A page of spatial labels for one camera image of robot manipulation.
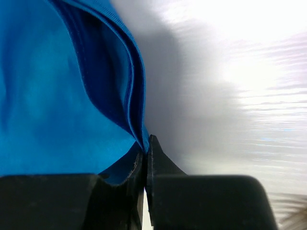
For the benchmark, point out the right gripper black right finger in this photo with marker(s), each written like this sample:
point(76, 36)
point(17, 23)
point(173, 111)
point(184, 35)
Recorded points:
point(178, 201)

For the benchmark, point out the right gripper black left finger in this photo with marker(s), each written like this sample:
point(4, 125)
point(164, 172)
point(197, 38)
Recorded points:
point(72, 201)

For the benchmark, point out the blue cloth napkin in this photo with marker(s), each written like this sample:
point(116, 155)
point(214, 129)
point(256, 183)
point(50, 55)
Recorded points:
point(72, 87)

